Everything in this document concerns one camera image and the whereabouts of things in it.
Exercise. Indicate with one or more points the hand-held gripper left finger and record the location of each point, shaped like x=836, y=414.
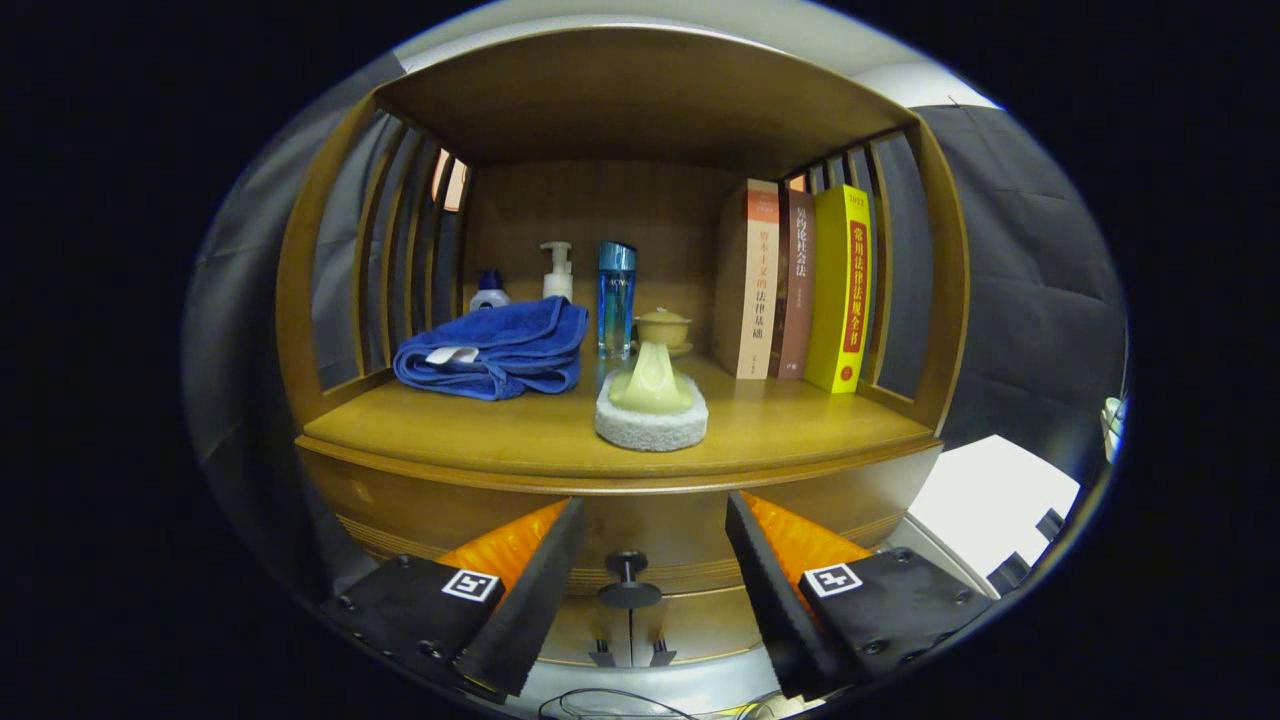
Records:
x=530, y=600

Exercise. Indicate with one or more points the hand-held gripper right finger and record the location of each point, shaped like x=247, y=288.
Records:
x=775, y=600

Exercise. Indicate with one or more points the wooden drawer with black knob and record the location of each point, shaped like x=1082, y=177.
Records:
x=660, y=525

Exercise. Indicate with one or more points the wooden countertop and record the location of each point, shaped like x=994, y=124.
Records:
x=800, y=420

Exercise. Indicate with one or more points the wooden cabinet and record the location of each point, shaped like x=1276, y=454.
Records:
x=600, y=200

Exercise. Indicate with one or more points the white table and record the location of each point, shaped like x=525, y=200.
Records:
x=990, y=490

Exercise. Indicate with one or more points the blue folded towel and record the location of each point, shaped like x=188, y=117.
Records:
x=510, y=345

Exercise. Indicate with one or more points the tan lidded teacup with saucer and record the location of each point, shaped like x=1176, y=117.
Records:
x=665, y=325

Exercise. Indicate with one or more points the small white blue-capped bottle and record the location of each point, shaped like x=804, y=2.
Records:
x=490, y=297

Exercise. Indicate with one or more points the beige book with orange band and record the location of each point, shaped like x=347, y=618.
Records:
x=755, y=290

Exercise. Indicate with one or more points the brown book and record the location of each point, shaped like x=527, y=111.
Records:
x=797, y=290

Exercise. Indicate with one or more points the blue glass bottle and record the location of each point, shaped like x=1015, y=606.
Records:
x=616, y=300

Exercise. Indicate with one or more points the white pump bottle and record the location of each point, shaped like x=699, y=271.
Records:
x=558, y=285

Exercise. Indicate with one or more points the yellow book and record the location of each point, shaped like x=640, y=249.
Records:
x=840, y=290

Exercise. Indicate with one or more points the white device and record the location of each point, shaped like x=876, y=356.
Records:
x=1113, y=425

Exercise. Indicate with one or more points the black backdrop cloth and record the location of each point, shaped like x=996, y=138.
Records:
x=1040, y=280

